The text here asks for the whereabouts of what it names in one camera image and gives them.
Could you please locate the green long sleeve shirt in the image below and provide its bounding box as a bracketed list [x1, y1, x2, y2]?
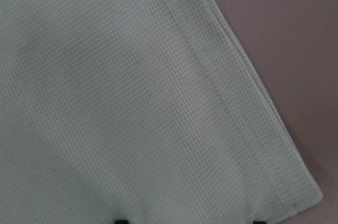
[1, 0, 323, 223]

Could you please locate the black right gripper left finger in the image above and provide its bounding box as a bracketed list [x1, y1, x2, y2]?
[115, 219, 129, 224]

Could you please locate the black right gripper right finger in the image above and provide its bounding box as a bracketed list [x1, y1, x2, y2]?
[252, 220, 266, 224]

